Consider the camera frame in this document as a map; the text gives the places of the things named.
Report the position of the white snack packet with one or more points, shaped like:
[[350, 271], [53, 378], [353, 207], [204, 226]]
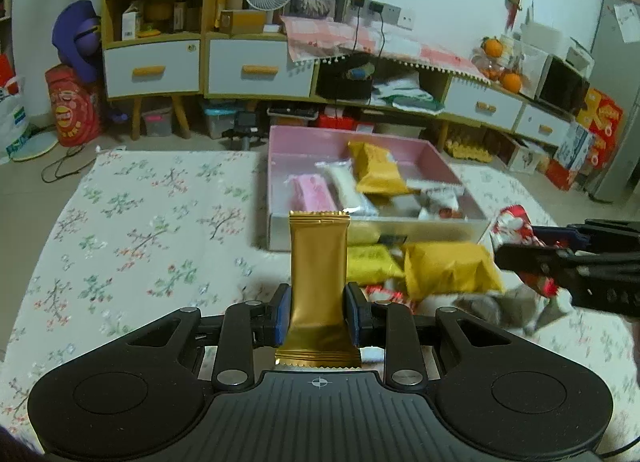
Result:
[[379, 294]]

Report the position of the red candy wrapper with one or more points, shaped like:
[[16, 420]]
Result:
[[512, 226]]

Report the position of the red storage box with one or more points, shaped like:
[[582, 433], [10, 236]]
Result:
[[326, 121]]

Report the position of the yellow snack bag in box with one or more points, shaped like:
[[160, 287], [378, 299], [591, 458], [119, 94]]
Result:
[[375, 171]]

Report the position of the white packet in box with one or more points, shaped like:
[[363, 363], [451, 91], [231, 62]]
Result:
[[342, 177]]

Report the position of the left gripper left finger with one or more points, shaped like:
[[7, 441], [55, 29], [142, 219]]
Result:
[[245, 327]]

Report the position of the microwave oven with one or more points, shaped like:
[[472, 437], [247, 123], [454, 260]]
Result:
[[561, 87]]

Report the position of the floral tablecloth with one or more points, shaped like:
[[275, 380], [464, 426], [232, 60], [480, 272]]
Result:
[[144, 234]]

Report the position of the yellow chip bag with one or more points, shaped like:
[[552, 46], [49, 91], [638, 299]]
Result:
[[371, 264]]

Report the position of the silver foil snack bag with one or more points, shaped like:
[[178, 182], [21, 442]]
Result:
[[520, 309]]

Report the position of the purple plush toy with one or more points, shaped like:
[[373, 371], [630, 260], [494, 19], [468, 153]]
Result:
[[76, 36]]

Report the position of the white drawer cabinet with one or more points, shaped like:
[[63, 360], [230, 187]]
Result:
[[202, 62]]

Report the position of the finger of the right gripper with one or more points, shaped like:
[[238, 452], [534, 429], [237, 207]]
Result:
[[535, 264], [597, 236]]

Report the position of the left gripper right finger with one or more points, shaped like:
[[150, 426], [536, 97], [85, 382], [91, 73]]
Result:
[[390, 327]]

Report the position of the red gift bag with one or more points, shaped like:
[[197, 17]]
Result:
[[75, 106]]

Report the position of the pink cardboard box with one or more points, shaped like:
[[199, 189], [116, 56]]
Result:
[[439, 206]]

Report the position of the oranges in bowl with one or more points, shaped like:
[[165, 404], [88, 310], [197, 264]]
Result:
[[499, 60]]

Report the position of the low tv cabinet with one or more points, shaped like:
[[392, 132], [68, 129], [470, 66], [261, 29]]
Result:
[[465, 99]]

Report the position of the large orange-yellow snack bag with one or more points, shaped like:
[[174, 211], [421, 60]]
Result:
[[444, 268]]

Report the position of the pink table runner cloth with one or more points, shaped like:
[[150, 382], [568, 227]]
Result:
[[322, 40]]

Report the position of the gold foil snack bar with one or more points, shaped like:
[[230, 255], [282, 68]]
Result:
[[318, 336]]

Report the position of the pink wafer packet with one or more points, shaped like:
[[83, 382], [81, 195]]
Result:
[[311, 194]]

